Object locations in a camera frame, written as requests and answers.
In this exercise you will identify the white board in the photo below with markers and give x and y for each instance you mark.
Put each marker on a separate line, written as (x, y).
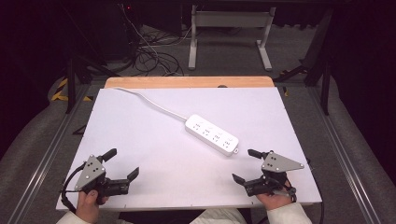
(162, 155)

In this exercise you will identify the white metal table frame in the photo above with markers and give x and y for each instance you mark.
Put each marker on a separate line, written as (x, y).
(230, 19)

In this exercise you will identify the yellow black hazard tape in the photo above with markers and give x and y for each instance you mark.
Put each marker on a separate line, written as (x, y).
(60, 93)

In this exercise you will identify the person's lap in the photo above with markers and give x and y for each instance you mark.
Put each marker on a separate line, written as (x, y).
(218, 216)

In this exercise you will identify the person's left hand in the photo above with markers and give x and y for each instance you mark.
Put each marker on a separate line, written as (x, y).
(87, 207)

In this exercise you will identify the white power strip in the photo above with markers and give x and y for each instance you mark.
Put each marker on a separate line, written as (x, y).
(211, 134)

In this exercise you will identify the person's right hand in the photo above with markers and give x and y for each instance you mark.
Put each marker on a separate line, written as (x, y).
(275, 200)

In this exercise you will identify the black computer case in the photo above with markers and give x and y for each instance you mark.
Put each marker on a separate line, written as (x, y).
(115, 31)

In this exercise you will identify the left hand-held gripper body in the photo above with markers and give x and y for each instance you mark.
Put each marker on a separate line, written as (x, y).
(90, 174)

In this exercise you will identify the aluminium floor rail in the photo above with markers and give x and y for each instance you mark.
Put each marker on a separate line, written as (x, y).
(46, 161)
(345, 161)

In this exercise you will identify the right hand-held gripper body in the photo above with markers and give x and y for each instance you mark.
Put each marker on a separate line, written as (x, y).
(275, 163)

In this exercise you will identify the black metal stand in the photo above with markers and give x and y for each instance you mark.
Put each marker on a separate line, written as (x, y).
(325, 81)
(72, 81)

